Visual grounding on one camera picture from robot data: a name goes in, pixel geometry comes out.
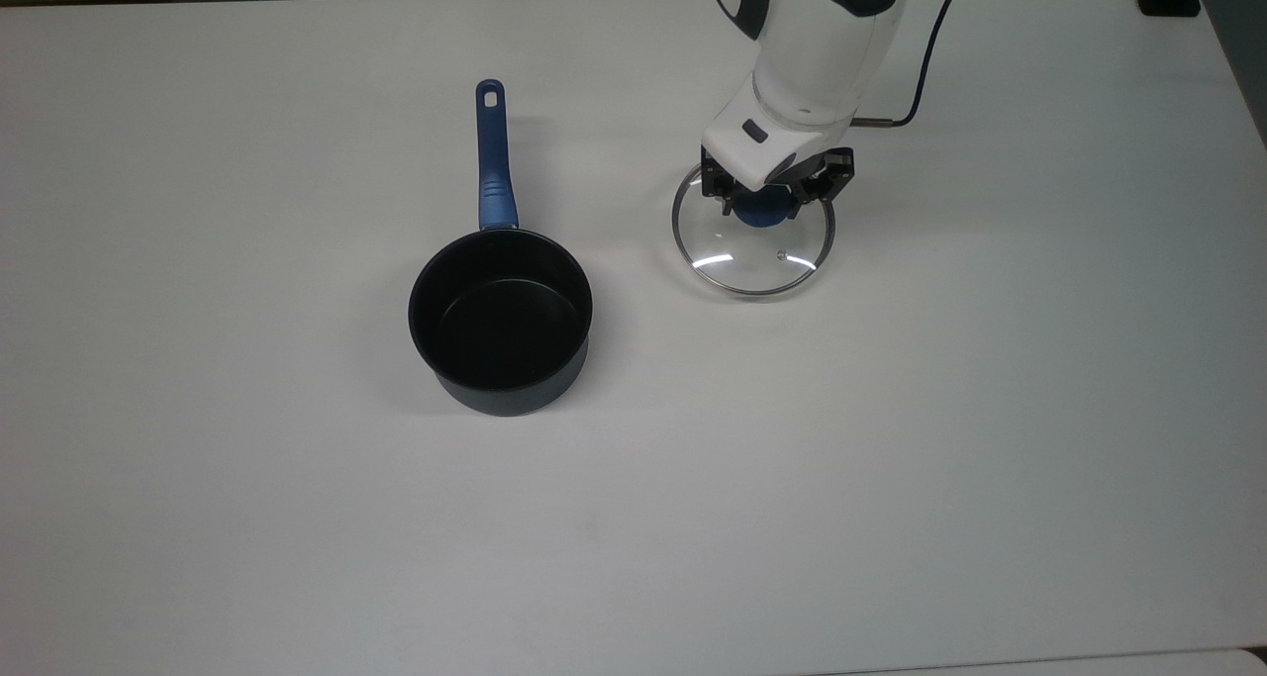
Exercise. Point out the glass lid with blue knob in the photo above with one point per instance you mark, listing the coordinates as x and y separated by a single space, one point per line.
757 255

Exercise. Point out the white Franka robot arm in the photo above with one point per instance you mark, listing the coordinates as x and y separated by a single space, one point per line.
827 33

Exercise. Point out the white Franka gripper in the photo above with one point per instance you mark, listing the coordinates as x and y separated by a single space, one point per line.
767 146

